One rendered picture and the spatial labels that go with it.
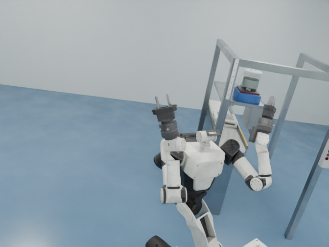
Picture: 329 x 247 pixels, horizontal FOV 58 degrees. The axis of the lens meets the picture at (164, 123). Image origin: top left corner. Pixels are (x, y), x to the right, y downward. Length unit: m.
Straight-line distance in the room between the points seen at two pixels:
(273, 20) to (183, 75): 1.95
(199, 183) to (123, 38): 4.31
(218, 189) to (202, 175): 1.42
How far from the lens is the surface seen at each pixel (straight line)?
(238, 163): 1.90
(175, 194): 1.51
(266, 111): 1.82
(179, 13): 5.76
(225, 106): 2.57
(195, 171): 1.75
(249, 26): 6.08
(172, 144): 1.48
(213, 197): 3.26
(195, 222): 1.97
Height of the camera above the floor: 2.08
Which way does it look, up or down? 23 degrees down
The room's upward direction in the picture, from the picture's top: 10 degrees clockwise
